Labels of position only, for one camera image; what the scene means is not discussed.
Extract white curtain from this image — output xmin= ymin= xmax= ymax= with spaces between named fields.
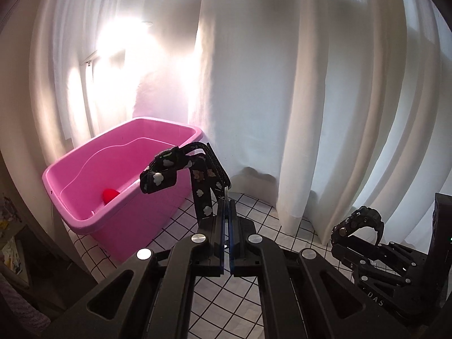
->
xmin=0 ymin=0 xmax=452 ymax=255

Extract white black-grid tablecloth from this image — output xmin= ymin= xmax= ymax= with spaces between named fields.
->
xmin=72 ymin=191 xmax=392 ymax=339

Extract pink plastic bin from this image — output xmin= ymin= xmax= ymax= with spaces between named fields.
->
xmin=42 ymin=116 xmax=203 ymax=264

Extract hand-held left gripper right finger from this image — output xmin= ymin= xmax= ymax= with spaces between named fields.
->
xmin=229 ymin=199 xmax=407 ymax=339

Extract black strap with white flowers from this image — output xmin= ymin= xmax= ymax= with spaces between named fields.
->
xmin=139 ymin=142 xmax=232 ymax=225

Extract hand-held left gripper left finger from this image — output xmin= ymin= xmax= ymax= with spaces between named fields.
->
xmin=39 ymin=198 xmax=230 ymax=339

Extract colourful printed papers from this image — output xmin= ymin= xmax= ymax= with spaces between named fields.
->
xmin=0 ymin=192 xmax=31 ymax=286

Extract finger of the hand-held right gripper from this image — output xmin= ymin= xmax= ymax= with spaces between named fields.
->
xmin=351 ymin=261 xmax=415 ymax=290
xmin=331 ymin=234 xmax=429 ymax=267

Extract grey fuzzy cloth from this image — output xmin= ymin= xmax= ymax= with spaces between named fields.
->
xmin=0 ymin=273 xmax=52 ymax=339

